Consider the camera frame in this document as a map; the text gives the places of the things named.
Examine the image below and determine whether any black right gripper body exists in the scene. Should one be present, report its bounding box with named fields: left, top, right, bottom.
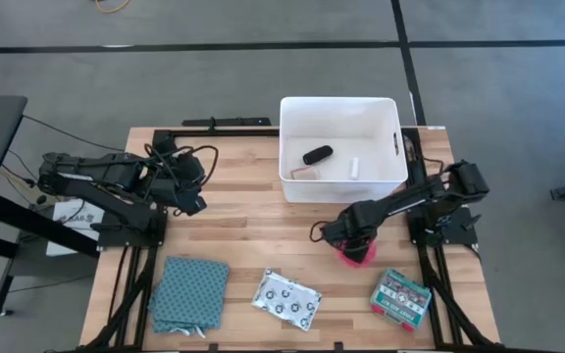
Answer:
left=319, top=215, right=378, bottom=251

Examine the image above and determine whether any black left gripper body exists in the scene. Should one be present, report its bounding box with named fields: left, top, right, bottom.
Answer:
left=157, top=169, right=191, bottom=211

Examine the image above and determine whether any pink round item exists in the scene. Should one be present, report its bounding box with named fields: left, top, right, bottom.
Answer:
left=336, top=238, right=379, bottom=270

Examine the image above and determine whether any green boxed packet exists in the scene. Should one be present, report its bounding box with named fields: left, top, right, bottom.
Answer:
left=369, top=268, right=434, bottom=333

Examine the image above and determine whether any tan packet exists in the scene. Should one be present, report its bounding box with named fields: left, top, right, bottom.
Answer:
left=289, top=166, right=320, bottom=181

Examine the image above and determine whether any white pouch with cross print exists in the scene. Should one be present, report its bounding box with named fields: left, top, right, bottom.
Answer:
left=250, top=267, right=324, bottom=332

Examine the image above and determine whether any black oblong item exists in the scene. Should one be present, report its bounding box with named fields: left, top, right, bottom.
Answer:
left=302, top=144, right=334, bottom=167

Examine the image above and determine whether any white plastic bin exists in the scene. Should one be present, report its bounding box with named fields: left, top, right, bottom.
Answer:
left=278, top=95, right=410, bottom=204

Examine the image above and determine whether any black flat bar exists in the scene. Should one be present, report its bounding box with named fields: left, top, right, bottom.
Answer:
left=180, top=116, right=273, bottom=129

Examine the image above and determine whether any blue patterned folded cloth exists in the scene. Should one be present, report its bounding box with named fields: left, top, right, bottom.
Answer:
left=147, top=255, right=231, bottom=339

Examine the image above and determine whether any white printed box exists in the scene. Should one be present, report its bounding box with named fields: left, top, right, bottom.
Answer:
left=45, top=197, right=106, bottom=258

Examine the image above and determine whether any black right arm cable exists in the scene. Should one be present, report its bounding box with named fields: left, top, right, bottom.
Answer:
left=309, top=219, right=331, bottom=244

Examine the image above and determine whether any black aluminium table frame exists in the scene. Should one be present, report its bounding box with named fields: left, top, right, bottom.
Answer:
left=83, top=126, right=504, bottom=353

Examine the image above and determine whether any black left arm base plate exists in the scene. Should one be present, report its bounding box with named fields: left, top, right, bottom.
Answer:
left=96, top=208, right=169, bottom=248

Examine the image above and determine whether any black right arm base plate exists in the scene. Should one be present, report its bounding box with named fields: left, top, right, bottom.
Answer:
left=407, top=205, right=480, bottom=246

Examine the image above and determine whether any thin black floor cable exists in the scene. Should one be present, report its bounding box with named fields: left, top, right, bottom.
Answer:
left=21, top=114, right=128, bottom=153

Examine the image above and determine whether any black desk leg frame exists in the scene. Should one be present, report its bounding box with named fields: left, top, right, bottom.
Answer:
left=0, top=190, right=101, bottom=319

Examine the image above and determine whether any yellow cable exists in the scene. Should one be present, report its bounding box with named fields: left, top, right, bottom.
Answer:
left=94, top=0, right=132, bottom=15

